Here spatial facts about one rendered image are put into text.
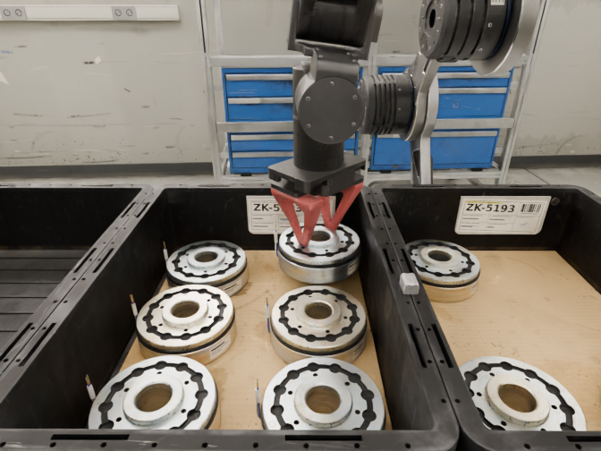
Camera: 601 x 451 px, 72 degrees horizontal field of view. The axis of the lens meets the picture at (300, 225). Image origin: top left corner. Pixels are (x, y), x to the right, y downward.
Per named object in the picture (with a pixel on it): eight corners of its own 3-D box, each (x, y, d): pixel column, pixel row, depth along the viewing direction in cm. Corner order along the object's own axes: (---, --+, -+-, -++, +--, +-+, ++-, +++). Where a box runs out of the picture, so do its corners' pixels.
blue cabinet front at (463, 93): (369, 169, 239) (377, 66, 213) (490, 166, 243) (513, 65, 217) (370, 171, 237) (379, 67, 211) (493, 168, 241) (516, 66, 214)
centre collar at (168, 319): (169, 298, 47) (168, 293, 46) (213, 299, 47) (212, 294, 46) (156, 328, 42) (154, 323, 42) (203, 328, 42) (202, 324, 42)
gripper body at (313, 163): (367, 174, 49) (372, 111, 46) (307, 199, 43) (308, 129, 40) (326, 160, 53) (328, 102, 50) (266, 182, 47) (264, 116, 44)
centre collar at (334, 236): (300, 230, 54) (300, 226, 54) (337, 230, 54) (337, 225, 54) (300, 250, 50) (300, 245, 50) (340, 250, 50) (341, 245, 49)
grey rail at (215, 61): (205, 64, 214) (204, 55, 211) (523, 63, 223) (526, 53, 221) (202, 67, 205) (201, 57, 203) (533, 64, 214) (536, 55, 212)
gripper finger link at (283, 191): (350, 241, 52) (354, 169, 47) (309, 263, 47) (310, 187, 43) (310, 222, 56) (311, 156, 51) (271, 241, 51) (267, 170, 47)
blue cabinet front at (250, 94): (230, 172, 235) (221, 67, 209) (355, 169, 239) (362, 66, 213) (230, 174, 232) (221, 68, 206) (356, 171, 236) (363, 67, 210)
